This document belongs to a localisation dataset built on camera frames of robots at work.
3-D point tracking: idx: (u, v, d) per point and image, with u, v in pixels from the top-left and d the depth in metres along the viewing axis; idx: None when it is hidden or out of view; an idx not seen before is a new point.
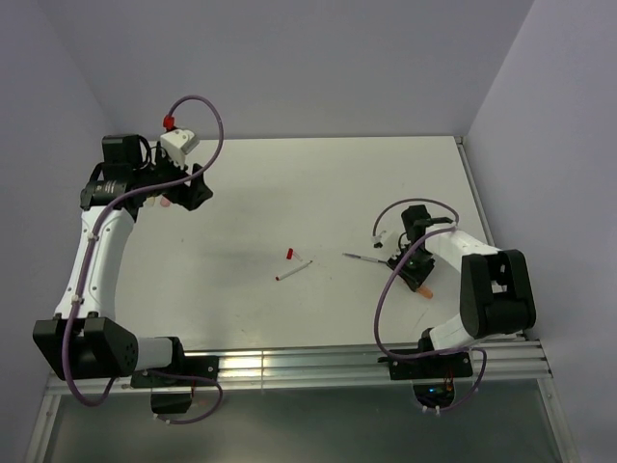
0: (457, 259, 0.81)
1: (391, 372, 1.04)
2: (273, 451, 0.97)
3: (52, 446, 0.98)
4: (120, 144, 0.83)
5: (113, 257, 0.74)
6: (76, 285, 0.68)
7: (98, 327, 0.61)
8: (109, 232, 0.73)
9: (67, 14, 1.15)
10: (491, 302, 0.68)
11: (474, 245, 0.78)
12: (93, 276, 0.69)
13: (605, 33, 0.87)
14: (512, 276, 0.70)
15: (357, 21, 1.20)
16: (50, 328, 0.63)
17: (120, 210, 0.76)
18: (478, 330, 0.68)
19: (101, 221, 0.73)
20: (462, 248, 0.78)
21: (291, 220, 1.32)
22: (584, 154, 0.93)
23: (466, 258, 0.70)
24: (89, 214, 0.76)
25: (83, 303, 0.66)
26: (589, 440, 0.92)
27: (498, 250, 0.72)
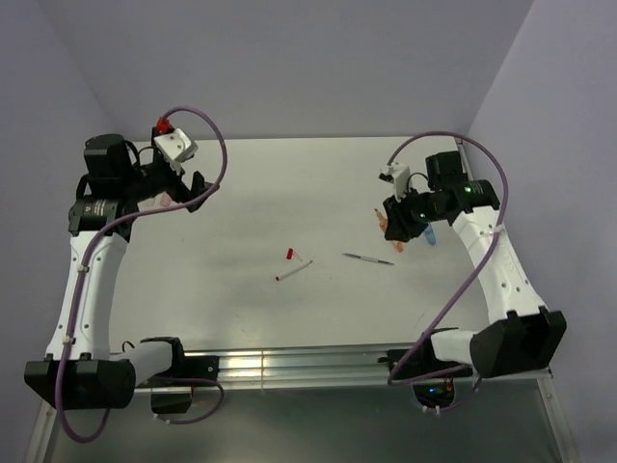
0: (487, 281, 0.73)
1: (391, 372, 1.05)
2: (273, 451, 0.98)
3: (52, 445, 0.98)
4: (104, 156, 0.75)
5: (104, 287, 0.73)
6: (67, 324, 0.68)
7: (93, 369, 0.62)
8: (99, 262, 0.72)
9: (65, 13, 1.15)
10: (512, 363, 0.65)
11: (517, 287, 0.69)
12: (84, 313, 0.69)
13: (606, 31, 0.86)
14: (544, 336, 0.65)
15: (356, 20, 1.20)
16: (42, 368, 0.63)
17: (114, 236, 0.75)
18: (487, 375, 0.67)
19: (92, 251, 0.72)
20: (499, 285, 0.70)
21: (291, 221, 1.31)
22: (585, 154, 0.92)
23: (502, 328, 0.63)
24: (78, 240, 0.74)
25: (75, 343, 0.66)
26: (590, 441, 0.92)
27: (540, 311, 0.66)
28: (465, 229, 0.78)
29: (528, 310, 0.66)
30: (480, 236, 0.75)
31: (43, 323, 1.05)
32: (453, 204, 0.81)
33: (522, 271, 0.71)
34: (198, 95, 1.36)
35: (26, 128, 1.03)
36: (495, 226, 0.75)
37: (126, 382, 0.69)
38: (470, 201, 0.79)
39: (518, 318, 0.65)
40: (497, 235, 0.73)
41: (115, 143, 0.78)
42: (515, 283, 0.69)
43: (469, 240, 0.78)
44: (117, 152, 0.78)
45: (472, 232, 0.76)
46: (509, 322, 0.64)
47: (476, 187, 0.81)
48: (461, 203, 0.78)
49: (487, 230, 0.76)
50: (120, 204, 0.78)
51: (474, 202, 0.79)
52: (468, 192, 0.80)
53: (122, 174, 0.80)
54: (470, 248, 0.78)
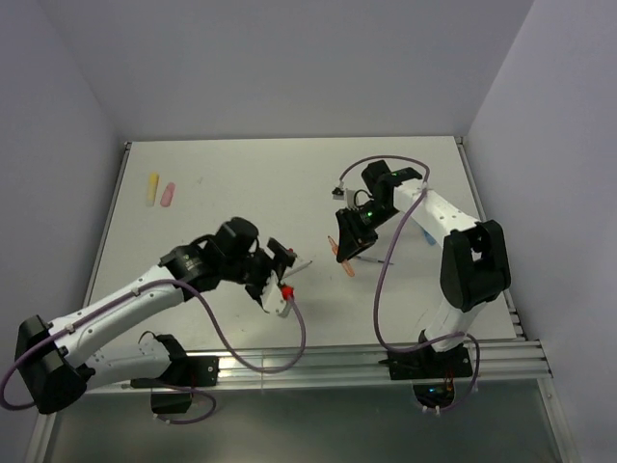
0: (434, 227, 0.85)
1: (392, 372, 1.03)
2: (273, 451, 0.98)
3: (53, 445, 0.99)
4: (230, 236, 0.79)
5: (134, 316, 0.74)
6: (85, 315, 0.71)
7: (51, 365, 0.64)
8: (149, 297, 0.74)
9: (66, 13, 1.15)
10: (471, 275, 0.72)
11: (452, 216, 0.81)
12: (99, 320, 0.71)
13: (605, 32, 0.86)
14: (489, 243, 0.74)
15: (356, 20, 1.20)
16: (39, 328, 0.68)
17: (176, 290, 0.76)
18: (463, 300, 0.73)
19: (152, 285, 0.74)
20: (440, 220, 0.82)
21: (291, 221, 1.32)
22: (585, 153, 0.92)
23: (449, 240, 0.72)
24: (158, 269, 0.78)
25: (69, 334, 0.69)
26: (589, 441, 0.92)
27: (475, 223, 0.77)
28: (402, 200, 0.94)
29: (467, 225, 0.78)
30: (412, 196, 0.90)
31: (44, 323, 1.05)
32: (388, 188, 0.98)
33: (452, 207, 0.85)
34: (198, 95, 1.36)
35: (26, 128, 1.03)
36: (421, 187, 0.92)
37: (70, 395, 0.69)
38: (399, 180, 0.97)
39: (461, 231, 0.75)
40: (424, 192, 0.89)
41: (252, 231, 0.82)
42: (449, 213, 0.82)
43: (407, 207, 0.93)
44: (243, 238, 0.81)
45: (406, 197, 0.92)
46: (456, 235, 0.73)
47: (401, 173, 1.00)
48: (392, 182, 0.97)
49: (416, 191, 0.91)
50: (202, 276, 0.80)
51: (402, 180, 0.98)
52: (393, 177, 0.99)
53: (233, 256, 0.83)
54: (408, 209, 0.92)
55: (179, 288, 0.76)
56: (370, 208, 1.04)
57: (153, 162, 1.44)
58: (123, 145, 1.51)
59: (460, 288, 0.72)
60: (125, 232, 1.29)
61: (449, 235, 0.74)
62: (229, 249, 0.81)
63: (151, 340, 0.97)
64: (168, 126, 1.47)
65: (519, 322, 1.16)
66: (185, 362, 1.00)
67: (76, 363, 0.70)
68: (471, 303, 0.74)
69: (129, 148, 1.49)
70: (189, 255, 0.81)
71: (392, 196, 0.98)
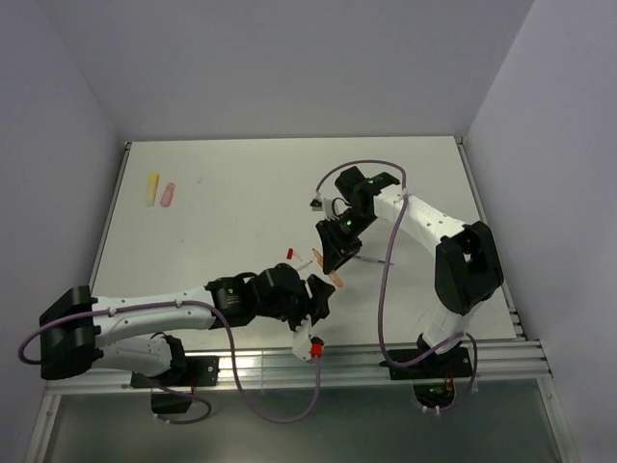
0: (422, 233, 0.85)
1: (392, 372, 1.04)
2: (273, 451, 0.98)
3: (53, 445, 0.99)
4: (270, 285, 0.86)
5: (164, 325, 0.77)
6: (129, 304, 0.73)
7: (78, 340, 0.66)
8: (185, 314, 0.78)
9: (66, 13, 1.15)
10: (467, 280, 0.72)
11: (439, 221, 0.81)
12: (137, 313, 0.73)
13: (605, 32, 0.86)
14: (478, 243, 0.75)
15: (357, 20, 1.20)
16: (84, 299, 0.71)
17: (210, 318, 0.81)
18: (462, 304, 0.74)
19: (194, 305, 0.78)
20: (426, 227, 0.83)
21: (291, 221, 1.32)
22: (585, 153, 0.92)
23: (442, 249, 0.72)
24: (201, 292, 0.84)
25: (107, 315, 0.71)
26: (589, 440, 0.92)
27: (464, 226, 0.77)
28: (385, 208, 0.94)
29: (455, 229, 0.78)
30: (395, 204, 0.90)
31: None
32: (366, 196, 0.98)
33: (436, 211, 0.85)
34: (197, 95, 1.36)
35: (26, 128, 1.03)
36: (402, 194, 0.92)
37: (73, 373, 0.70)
38: (376, 187, 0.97)
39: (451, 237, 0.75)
40: (406, 199, 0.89)
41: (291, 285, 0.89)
42: (435, 219, 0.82)
43: (390, 215, 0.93)
44: (281, 286, 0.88)
45: (388, 205, 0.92)
46: (447, 243, 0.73)
47: (377, 178, 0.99)
48: (370, 190, 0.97)
49: (398, 199, 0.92)
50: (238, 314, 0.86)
51: (379, 186, 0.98)
52: (369, 183, 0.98)
53: (269, 302, 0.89)
54: (392, 218, 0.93)
55: (213, 316, 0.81)
56: (349, 217, 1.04)
57: (153, 162, 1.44)
58: (123, 145, 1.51)
59: (458, 293, 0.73)
60: (125, 233, 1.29)
61: (441, 243, 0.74)
62: (266, 296, 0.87)
63: (161, 340, 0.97)
64: (168, 127, 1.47)
65: (519, 322, 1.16)
66: (185, 367, 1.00)
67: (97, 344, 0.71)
68: (469, 305, 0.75)
69: (128, 148, 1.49)
70: (230, 287, 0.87)
71: (372, 204, 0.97)
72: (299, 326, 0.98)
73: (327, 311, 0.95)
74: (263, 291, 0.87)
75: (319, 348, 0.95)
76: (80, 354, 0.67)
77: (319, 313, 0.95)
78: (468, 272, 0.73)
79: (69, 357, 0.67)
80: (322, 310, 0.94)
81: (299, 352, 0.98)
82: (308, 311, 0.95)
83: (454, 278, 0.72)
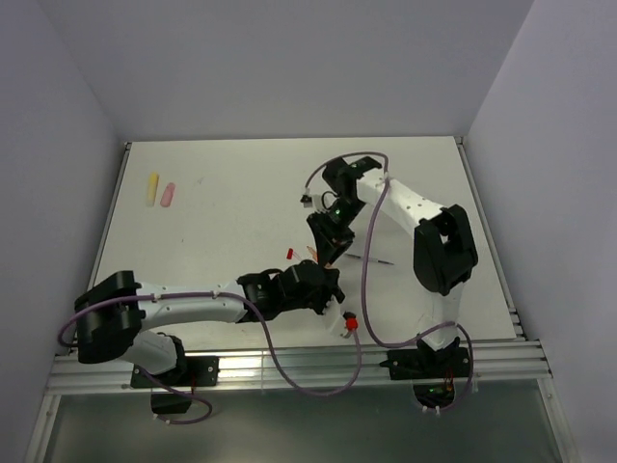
0: (402, 217, 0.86)
1: (392, 372, 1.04)
2: (274, 452, 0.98)
3: (53, 445, 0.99)
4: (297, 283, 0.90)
5: (199, 313, 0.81)
6: (170, 292, 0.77)
7: (125, 322, 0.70)
8: (219, 306, 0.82)
9: (67, 14, 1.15)
10: (444, 259, 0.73)
11: (418, 204, 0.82)
12: (176, 301, 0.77)
13: (604, 33, 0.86)
14: (455, 226, 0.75)
15: (357, 20, 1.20)
16: (126, 285, 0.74)
17: (240, 311, 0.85)
18: (439, 284, 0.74)
19: (228, 296, 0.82)
20: (406, 210, 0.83)
21: (291, 221, 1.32)
22: (584, 153, 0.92)
23: (419, 232, 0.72)
24: (234, 285, 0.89)
25: (151, 302, 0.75)
26: (589, 440, 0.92)
27: (441, 209, 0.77)
28: (366, 191, 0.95)
29: (433, 212, 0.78)
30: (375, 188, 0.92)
31: (45, 324, 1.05)
32: (349, 180, 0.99)
33: (415, 195, 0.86)
34: (197, 94, 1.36)
35: (25, 129, 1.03)
36: (382, 178, 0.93)
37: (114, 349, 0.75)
38: (360, 170, 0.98)
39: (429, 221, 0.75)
40: (387, 180, 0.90)
41: (315, 281, 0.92)
42: (414, 203, 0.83)
43: (372, 198, 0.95)
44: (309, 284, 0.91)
45: (370, 190, 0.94)
46: (423, 228, 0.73)
47: (360, 162, 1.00)
48: (353, 174, 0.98)
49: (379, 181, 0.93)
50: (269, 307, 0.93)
51: (362, 169, 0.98)
52: (353, 168, 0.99)
53: (294, 296, 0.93)
54: (373, 201, 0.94)
55: (244, 310, 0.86)
56: (337, 205, 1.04)
57: (152, 162, 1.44)
58: (123, 145, 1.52)
59: (436, 275, 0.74)
60: (126, 232, 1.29)
61: (417, 226, 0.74)
62: (290, 290, 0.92)
63: (165, 337, 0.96)
64: (168, 127, 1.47)
65: (519, 322, 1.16)
66: (184, 368, 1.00)
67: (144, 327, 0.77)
68: (447, 285, 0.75)
69: (129, 148, 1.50)
70: (258, 283, 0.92)
71: (357, 187, 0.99)
72: (325, 308, 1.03)
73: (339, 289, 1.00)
74: (289, 285, 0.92)
75: (351, 320, 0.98)
76: (122, 336, 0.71)
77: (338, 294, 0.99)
78: (444, 253, 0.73)
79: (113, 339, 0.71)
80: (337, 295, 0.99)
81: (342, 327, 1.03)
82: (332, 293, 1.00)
83: (431, 258, 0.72)
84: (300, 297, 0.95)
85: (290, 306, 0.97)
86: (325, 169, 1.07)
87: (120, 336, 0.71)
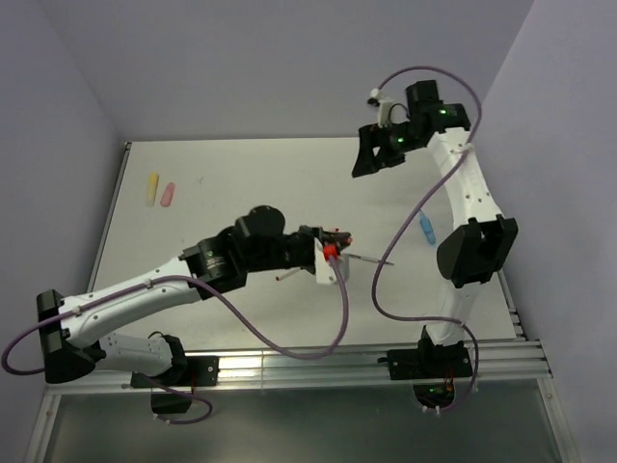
0: (455, 199, 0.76)
1: (392, 372, 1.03)
2: (274, 452, 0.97)
3: (53, 446, 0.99)
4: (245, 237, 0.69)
5: (140, 310, 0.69)
6: (94, 298, 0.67)
7: (51, 347, 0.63)
8: (160, 292, 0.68)
9: (67, 14, 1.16)
10: (467, 260, 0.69)
11: (479, 199, 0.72)
12: (104, 307, 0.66)
13: (603, 33, 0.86)
14: (499, 236, 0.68)
15: (356, 20, 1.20)
16: (48, 303, 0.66)
17: (189, 289, 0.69)
18: (451, 275, 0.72)
19: (165, 281, 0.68)
20: (464, 197, 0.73)
21: (291, 221, 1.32)
22: (584, 153, 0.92)
23: (463, 230, 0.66)
24: (174, 261, 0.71)
25: (77, 315, 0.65)
26: (590, 441, 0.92)
27: (496, 217, 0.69)
28: (438, 148, 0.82)
29: (486, 217, 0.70)
30: (449, 153, 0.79)
31: None
32: (429, 124, 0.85)
33: (483, 185, 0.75)
34: (197, 94, 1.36)
35: (25, 128, 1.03)
36: (464, 145, 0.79)
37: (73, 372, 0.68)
38: (447, 122, 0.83)
39: (478, 223, 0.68)
40: (466, 152, 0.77)
41: (275, 230, 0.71)
42: (477, 195, 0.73)
43: (441, 158, 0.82)
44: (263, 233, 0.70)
45: (443, 152, 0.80)
46: (469, 226, 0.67)
47: (450, 108, 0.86)
48: (437, 124, 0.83)
49: (457, 149, 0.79)
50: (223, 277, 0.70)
51: (450, 122, 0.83)
52: (442, 114, 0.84)
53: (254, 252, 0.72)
54: (441, 162, 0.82)
55: (193, 287, 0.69)
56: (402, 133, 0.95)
57: (152, 162, 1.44)
58: (123, 145, 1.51)
59: (453, 269, 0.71)
60: (125, 232, 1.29)
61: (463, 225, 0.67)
62: (247, 248, 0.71)
63: (161, 340, 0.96)
64: (168, 126, 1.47)
65: (519, 323, 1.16)
66: (186, 365, 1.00)
67: (88, 341, 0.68)
68: (460, 280, 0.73)
69: (128, 148, 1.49)
70: (206, 251, 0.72)
71: (428, 135, 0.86)
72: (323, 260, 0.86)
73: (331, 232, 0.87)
74: (241, 242, 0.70)
75: (329, 248, 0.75)
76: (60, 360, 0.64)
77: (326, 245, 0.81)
78: (473, 254, 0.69)
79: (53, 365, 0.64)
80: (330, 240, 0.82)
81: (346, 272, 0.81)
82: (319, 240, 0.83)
83: (457, 256, 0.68)
84: (261, 249, 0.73)
85: (256, 262, 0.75)
86: (413, 87, 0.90)
87: (57, 360, 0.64)
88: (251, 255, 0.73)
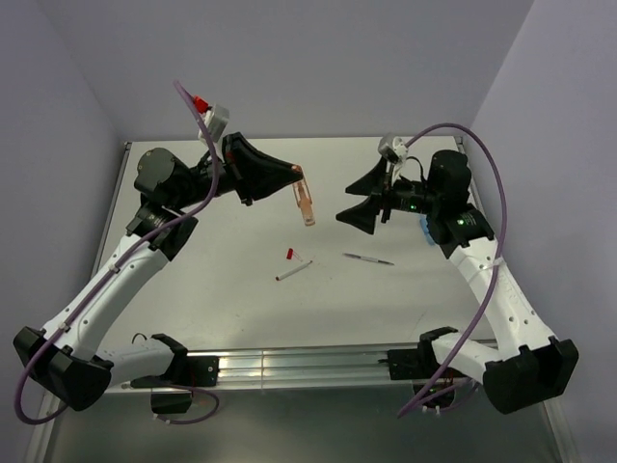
0: (496, 319, 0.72)
1: (392, 372, 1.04)
2: (274, 453, 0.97)
3: (53, 445, 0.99)
4: (151, 191, 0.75)
5: (120, 296, 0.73)
6: (73, 311, 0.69)
7: (61, 367, 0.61)
8: (130, 270, 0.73)
9: (66, 14, 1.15)
10: (523, 392, 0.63)
11: (524, 320, 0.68)
12: (88, 311, 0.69)
13: (602, 33, 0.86)
14: (560, 365, 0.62)
15: (356, 20, 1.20)
16: (32, 339, 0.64)
17: (154, 253, 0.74)
18: (506, 408, 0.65)
19: (127, 257, 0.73)
20: (507, 322, 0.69)
21: (291, 222, 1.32)
22: (583, 154, 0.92)
23: (516, 363, 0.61)
24: (125, 240, 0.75)
25: (67, 331, 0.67)
26: (590, 441, 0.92)
27: (550, 341, 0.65)
28: (464, 262, 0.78)
29: (538, 343, 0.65)
30: (480, 270, 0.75)
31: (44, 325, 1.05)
32: (449, 235, 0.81)
33: (525, 302, 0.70)
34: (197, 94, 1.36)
35: (25, 129, 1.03)
36: (493, 258, 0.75)
37: (93, 389, 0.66)
38: (466, 233, 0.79)
39: (530, 351, 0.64)
40: (497, 268, 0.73)
41: (167, 166, 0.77)
42: (523, 316, 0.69)
43: (468, 273, 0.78)
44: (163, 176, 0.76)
45: (472, 266, 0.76)
46: (521, 357, 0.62)
47: (469, 220, 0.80)
48: (456, 235, 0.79)
49: (486, 262, 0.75)
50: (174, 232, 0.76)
51: (469, 233, 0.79)
52: (462, 224, 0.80)
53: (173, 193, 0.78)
54: (469, 274, 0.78)
55: (155, 250, 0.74)
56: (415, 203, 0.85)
57: None
58: (123, 145, 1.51)
59: (509, 403, 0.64)
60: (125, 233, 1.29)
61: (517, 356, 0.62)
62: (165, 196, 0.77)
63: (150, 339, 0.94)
64: (168, 126, 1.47)
65: None
66: (185, 357, 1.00)
67: (90, 353, 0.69)
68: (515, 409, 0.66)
69: (129, 148, 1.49)
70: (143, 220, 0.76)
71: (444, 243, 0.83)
72: (246, 169, 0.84)
73: (256, 156, 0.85)
74: (154, 197, 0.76)
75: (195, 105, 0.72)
76: (76, 374, 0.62)
77: (253, 160, 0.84)
78: (531, 385, 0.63)
79: (71, 385, 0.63)
80: (243, 147, 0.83)
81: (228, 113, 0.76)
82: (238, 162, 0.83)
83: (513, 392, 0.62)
84: (176, 188, 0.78)
85: (184, 204, 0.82)
86: (446, 173, 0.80)
87: (73, 378, 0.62)
88: (172, 198, 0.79)
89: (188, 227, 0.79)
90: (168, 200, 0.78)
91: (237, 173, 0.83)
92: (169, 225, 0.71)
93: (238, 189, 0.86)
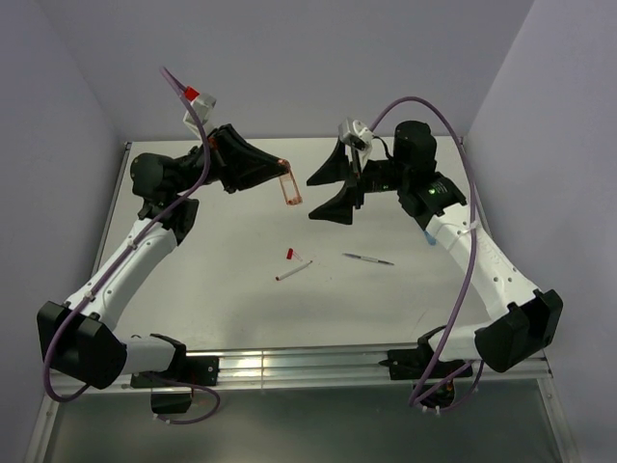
0: (479, 279, 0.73)
1: (392, 372, 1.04)
2: (274, 453, 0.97)
3: (53, 445, 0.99)
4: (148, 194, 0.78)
5: (138, 272, 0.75)
6: (96, 282, 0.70)
7: (91, 332, 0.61)
8: (147, 247, 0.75)
9: (65, 13, 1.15)
10: (519, 346, 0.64)
11: (508, 278, 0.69)
12: (111, 282, 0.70)
13: (602, 35, 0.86)
14: (548, 313, 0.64)
15: (355, 20, 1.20)
16: (57, 310, 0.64)
17: (168, 231, 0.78)
18: (500, 362, 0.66)
19: (145, 234, 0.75)
20: (493, 282, 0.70)
21: (290, 222, 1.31)
22: (583, 155, 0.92)
23: (506, 321, 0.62)
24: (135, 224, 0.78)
25: (93, 300, 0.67)
26: (590, 441, 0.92)
27: (536, 294, 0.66)
28: (442, 231, 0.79)
29: (524, 297, 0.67)
30: (459, 236, 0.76)
31: None
32: (424, 207, 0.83)
33: (506, 261, 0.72)
34: None
35: (25, 130, 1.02)
36: (469, 222, 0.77)
37: (115, 365, 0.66)
38: (441, 202, 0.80)
39: (519, 308, 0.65)
40: (474, 231, 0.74)
41: (156, 172, 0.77)
42: (505, 273, 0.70)
43: (446, 240, 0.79)
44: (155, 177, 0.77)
45: (450, 234, 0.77)
46: (511, 315, 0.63)
47: (440, 187, 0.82)
48: (431, 206, 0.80)
49: (464, 228, 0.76)
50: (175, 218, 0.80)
51: (443, 202, 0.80)
52: (434, 194, 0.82)
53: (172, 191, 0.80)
54: (449, 244, 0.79)
55: (169, 231, 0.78)
56: (387, 180, 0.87)
57: None
58: (123, 145, 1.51)
59: (503, 359, 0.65)
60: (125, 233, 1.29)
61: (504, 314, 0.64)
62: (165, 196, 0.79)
63: (155, 338, 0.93)
64: (168, 126, 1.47)
65: None
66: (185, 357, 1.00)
67: (111, 324, 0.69)
68: (509, 365, 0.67)
69: (128, 148, 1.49)
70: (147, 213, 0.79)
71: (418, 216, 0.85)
72: (231, 156, 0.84)
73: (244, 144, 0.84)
74: (155, 199, 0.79)
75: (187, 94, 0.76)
76: (103, 342, 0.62)
77: (237, 149, 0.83)
78: (525, 339, 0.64)
79: (97, 353, 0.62)
80: (227, 134, 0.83)
81: (214, 101, 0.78)
82: (224, 149, 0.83)
83: (510, 347, 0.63)
84: (173, 184, 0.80)
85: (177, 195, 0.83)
86: (412, 144, 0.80)
87: (100, 345, 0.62)
88: (171, 194, 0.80)
89: (193, 212, 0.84)
90: (167, 198, 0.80)
91: (221, 160, 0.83)
92: (175, 204, 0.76)
93: (222, 177, 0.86)
